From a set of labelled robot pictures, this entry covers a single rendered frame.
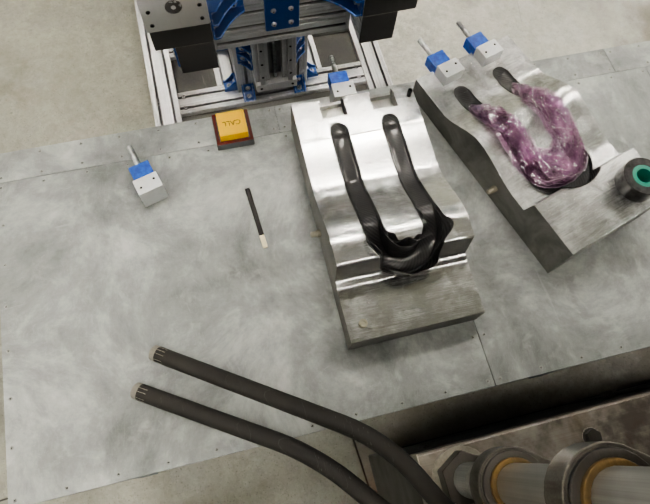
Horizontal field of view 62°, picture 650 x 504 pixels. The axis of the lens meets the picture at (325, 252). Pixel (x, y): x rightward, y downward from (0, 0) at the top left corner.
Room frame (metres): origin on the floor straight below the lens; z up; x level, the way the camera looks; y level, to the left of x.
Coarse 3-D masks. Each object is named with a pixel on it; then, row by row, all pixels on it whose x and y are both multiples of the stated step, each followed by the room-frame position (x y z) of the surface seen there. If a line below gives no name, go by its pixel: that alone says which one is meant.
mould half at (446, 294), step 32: (352, 96) 0.71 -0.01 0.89; (320, 128) 0.62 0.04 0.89; (352, 128) 0.63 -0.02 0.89; (416, 128) 0.66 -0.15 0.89; (320, 160) 0.55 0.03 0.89; (384, 160) 0.57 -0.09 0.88; (416, 160) 0.58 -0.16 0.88; (320, 192) 0.48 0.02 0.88; (384, 192) 0.49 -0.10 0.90; (448, 192) 0.50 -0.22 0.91; (320, 224) 0.42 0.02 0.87; (352, 224) 0.40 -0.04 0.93; (384, 224) 0.41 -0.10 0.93; (416, 224) 0.42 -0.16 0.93; (352, 256) 0.34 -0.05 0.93; (448, 256) 0.39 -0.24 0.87; (352, 288) 0.30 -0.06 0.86; (384, 288) 0.31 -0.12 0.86; (416, 288) 0.32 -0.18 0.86; (448, 288) 0.33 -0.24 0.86; (352, 320) 0.24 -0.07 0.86; (384, 320) 0.25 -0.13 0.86; (416, 320) 0.26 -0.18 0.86; (448, 320) 0.27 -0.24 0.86
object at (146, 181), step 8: (136, 160) 0.52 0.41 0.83; (128, 168) 0.50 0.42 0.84; (136, 168) 0.50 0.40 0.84; (144, 168) 0.50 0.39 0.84; (136, 176) 0.48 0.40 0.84; (144, 176) 0.48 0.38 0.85; (152, 176) 0.48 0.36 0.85; (136, 184) 0.46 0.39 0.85; (144, 184) 0.46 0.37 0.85; (152, 184) 0.46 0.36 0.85; (160, 184) 0.47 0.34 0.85; (144, 192) 0.44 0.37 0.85; (152, 192) 0.45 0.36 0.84; (160, 192) 0.46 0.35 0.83; (144, 200) 0.44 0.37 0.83; (152, 200) 0.45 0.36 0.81; (160, 200) 0.45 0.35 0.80
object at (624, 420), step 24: (600, 408) 0.16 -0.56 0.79; (624, 408) 0.17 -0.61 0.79; (648, 408) 0.17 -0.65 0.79; (504, 432) 0.09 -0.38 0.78; (528, 432) 0.10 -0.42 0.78; (552, 432) 0.10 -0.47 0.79; (576, 432) 0.11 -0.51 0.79; (600, 432) 0.12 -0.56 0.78; (624, 432) 0.12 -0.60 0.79; (648, 432) 0.13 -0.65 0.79; (432, 456) 0.03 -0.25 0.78; (552, 456) 0.06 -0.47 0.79
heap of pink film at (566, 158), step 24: (528, 96) 0.76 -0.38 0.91; (552, 96) 0.76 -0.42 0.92; (480, 120) 0.70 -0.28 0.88; (504, 120) 0.68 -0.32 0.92; (552, 120) 0.70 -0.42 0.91; (504, 144) 0.64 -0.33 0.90; (528, 144) 0.64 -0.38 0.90; (552, 144) 0.66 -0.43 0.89; (576, 144) 0.67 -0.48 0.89; (528, 168) 0.60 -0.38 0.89; (552, 168) 0.60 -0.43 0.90; (576, 168) 0.61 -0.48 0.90
